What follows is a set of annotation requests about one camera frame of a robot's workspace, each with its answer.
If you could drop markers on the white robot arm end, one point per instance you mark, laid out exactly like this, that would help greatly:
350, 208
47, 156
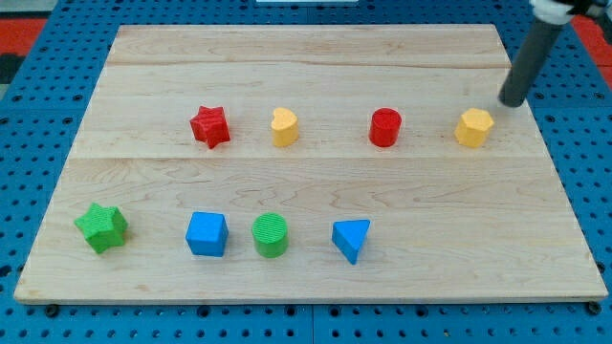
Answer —
561, 12

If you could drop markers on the red star block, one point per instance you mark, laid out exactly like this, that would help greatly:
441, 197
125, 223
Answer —
210, 126

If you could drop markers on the light wooden board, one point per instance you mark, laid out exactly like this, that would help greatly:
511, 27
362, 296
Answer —
449, 223

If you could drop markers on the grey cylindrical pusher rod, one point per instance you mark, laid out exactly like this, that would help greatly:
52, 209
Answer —
528, 62

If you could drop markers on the green cylinder block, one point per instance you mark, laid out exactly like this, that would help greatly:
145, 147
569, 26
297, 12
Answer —
270, 235

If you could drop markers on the yellow heart block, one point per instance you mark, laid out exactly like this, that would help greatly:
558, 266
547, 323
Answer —
284, 127

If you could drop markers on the blue cube block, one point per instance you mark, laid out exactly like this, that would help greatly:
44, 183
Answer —
207, 234

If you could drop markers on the red cylinder block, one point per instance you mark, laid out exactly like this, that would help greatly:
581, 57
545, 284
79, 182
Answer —
385, 127

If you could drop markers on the blue triangle block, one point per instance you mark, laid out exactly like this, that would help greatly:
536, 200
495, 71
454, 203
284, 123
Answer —
349, 237

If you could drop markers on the green star block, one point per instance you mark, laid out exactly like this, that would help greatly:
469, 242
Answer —
102, 227

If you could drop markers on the yellow hexagon block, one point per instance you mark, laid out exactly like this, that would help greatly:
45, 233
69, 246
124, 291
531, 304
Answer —
473, 127

